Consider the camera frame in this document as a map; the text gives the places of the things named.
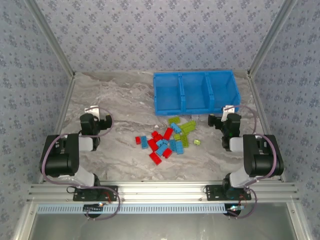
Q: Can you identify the small circuit board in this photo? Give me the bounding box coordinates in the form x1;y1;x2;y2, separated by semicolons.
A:
225;204;246;217
83;202;106;214

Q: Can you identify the grey metal shelf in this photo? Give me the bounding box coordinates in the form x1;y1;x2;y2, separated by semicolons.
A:
13;201;312;240

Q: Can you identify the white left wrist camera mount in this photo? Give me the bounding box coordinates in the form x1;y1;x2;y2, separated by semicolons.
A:
84;105;101;119

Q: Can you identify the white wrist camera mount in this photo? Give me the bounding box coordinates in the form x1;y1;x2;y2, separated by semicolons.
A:
84;105;101;119
222;104;236;121

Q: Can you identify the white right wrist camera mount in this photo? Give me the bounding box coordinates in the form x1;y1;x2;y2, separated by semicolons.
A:
222;104;236;121

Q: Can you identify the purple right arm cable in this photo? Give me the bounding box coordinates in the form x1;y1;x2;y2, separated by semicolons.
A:
232;104;279;191

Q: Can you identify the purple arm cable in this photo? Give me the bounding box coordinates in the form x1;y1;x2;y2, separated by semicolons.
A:
40;105;116;190
232;104;279;191

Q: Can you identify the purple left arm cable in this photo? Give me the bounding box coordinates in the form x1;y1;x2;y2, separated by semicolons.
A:
40;105;116;190

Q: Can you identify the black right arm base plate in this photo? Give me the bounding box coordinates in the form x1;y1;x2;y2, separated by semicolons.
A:
205;184;252;201

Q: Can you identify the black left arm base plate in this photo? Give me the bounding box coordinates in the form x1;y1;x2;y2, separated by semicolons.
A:
72;185;119;202

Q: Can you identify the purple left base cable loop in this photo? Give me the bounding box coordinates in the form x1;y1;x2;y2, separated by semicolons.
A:
85;186;121;221

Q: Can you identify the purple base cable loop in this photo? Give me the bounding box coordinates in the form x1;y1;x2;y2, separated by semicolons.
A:
227;188;258;220
85;186;121;221

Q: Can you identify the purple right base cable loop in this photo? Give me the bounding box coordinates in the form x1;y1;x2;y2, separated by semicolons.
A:
227;188;258;220

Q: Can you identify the wide aluminium frame rail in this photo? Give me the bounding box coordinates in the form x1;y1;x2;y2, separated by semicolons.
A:
26;181;300;203

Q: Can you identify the aluminium frame post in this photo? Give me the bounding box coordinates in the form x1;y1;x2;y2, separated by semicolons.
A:
24;0;77;77
246;0;300;76

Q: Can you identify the light blue slotted cable duct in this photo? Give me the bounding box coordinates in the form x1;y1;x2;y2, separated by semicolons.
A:
36;203;227;215

